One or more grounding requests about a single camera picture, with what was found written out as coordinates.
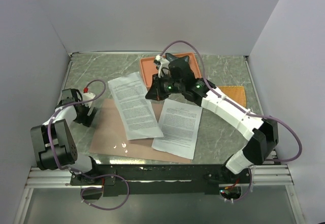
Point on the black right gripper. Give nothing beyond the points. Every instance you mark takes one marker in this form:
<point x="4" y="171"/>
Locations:
<point x="155" y="92"/>

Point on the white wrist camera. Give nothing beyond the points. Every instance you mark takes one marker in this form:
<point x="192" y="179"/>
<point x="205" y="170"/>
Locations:
<point x="161" y="63"/>
<point x="87" y="97"/>

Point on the aluminium frame rail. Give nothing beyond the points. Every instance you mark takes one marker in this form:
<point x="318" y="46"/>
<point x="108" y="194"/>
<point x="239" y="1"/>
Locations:
<point x="265" y="175"/>

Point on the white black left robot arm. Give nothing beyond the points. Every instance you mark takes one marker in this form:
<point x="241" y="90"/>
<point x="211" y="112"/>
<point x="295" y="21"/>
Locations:
<point x="52" y="141"/>

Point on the printed white paper sheet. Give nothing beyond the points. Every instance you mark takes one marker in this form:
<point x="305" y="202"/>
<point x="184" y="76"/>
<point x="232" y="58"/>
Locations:
<point x="136" y="112"/>

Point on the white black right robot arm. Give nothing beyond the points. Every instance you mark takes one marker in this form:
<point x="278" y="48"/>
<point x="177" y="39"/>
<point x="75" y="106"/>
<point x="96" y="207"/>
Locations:
<point x="261" y="134"/>

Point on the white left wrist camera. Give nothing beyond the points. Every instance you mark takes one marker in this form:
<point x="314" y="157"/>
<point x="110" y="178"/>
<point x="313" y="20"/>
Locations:
<point x="87" y="97"/>

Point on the orange woven rattan basket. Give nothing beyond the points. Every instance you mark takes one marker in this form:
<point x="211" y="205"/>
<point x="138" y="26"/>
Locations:
<point x="236" y="93"/>

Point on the dark blue star dish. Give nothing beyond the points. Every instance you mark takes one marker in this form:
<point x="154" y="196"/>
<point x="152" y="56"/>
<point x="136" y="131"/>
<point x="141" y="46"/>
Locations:
<point x="171" y="57"/>

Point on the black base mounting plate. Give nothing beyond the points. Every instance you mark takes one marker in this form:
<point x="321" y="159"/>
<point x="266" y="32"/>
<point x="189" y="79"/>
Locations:
<point x="162" y="179"/>

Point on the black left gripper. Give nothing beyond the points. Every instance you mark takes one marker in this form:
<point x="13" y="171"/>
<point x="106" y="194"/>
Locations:
<point x="86" y="120"/>

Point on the orange rectangular tray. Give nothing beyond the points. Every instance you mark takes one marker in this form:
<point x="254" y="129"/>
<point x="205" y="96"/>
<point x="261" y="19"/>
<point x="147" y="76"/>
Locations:
<point x="148" y="68"/>

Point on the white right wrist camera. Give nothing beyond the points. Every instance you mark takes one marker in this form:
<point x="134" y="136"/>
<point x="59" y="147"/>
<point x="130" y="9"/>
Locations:
<point x="161" y="63"/>

